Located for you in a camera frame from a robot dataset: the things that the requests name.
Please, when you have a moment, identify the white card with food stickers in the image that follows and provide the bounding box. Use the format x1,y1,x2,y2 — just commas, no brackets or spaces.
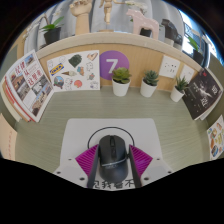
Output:
206,114,224,161

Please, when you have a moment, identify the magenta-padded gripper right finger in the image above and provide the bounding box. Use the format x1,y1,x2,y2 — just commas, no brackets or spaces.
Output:
128,143,174,188

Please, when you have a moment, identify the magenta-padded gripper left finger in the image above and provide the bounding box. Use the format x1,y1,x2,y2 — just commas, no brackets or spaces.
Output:
53,143,101,189

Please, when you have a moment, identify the purple round number sticker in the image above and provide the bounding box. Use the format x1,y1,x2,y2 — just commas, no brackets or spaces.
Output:
99,50,130,81

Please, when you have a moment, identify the dark wooden horse figure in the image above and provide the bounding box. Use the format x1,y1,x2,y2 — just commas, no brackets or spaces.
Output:
159,18,184,48

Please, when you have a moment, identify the wooden hand model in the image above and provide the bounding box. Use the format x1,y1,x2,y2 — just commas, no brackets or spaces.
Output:
69,0,94,36

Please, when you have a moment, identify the pink wooden horse figure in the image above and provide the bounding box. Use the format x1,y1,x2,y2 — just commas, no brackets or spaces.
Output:
125,8,160,40

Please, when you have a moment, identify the white orchid in black pot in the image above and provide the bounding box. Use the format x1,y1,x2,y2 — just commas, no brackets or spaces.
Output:
39,13,65,46
126,0,153,38
187,34,206,66

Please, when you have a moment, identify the black book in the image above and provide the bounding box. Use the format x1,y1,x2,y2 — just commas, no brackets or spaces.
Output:
181,67,224,121

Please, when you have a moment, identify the white card with drawn stickers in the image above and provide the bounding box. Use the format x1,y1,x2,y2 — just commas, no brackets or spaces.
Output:
46,49,101,93

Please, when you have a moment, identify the red-edged photo magazine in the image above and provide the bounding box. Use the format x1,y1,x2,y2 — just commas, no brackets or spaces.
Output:
2,49,55,124

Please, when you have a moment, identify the black computer mouse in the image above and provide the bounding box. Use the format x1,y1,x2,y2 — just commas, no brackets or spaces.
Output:
97,134,129,184

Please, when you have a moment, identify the white mouse pad with drawing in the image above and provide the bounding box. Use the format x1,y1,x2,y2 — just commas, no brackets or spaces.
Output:
58,118,166,191

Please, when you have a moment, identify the small succulent in white pot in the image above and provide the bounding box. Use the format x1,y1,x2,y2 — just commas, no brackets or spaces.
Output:
169,75,189,103
139,69,160,98
111,67,132,98

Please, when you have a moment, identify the white wall socket plate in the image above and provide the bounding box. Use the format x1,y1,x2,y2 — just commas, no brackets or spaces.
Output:
158,54,181,80
179,64,196,83

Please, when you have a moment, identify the grey curtain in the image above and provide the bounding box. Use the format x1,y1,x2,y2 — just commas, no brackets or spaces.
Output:
24,0,188,51

